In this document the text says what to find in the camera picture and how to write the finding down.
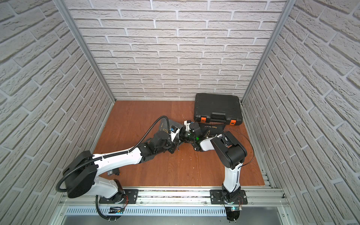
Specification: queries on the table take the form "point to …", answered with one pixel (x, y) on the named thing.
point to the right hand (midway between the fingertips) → (173, 132)
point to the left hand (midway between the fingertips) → (180, 138)
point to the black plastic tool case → (213, 108)
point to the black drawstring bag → (210, 129)
